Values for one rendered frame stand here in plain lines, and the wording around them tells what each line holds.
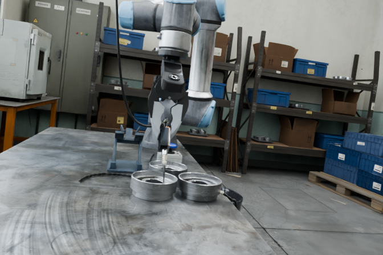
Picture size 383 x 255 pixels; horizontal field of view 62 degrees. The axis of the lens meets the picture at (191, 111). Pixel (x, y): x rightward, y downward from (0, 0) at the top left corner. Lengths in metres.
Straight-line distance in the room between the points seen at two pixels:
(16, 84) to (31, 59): 0.23
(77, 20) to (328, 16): 3.84
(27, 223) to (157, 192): 0.25
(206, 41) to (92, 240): 0.87
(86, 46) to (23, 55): 1.75
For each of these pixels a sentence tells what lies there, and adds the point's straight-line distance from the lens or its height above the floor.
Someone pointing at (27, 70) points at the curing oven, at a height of 1.04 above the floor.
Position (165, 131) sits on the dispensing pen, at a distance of 0.75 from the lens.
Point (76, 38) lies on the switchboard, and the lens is 4.62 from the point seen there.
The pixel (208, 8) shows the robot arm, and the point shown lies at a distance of 1.22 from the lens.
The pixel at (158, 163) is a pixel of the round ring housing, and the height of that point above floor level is 0.83.
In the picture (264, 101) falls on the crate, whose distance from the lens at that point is 4.66.
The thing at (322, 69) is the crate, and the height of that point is 1.62.
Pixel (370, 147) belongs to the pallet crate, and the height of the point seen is 0.66.
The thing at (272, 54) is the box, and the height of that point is 1.71.
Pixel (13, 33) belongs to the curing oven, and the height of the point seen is 1.33.
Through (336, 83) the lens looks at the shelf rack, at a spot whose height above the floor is 1.43.
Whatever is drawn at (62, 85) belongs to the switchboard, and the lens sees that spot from 4.62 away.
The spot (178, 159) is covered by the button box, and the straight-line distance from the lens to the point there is 0.99.
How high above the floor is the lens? 1.04
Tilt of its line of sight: 3 degrees down
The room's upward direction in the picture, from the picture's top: 7 degrees clockwise
